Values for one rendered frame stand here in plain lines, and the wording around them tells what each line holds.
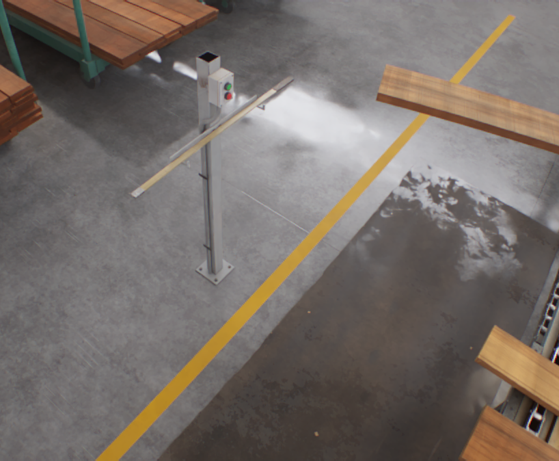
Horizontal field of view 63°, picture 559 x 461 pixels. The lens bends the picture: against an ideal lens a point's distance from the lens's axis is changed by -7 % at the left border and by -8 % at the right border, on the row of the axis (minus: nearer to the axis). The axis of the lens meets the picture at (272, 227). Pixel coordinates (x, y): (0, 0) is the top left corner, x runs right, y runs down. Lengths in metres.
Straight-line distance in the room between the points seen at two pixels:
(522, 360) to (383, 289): 1.19
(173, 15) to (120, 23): 0.39
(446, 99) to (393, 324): 1.16
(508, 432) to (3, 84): 2.89
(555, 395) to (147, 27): 3.23
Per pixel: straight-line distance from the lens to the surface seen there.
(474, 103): 2.53
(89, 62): 3.54
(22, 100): 3.00
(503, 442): 1.60
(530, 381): 1.72
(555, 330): 1.95
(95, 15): 3.95
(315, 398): 2.39
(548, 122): 2.65
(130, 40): 3.55
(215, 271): 2.65
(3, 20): 3.10
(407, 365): 2.57
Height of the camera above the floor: 2.24
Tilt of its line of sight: 51 degrees down
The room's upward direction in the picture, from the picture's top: 6 degrees clockwise
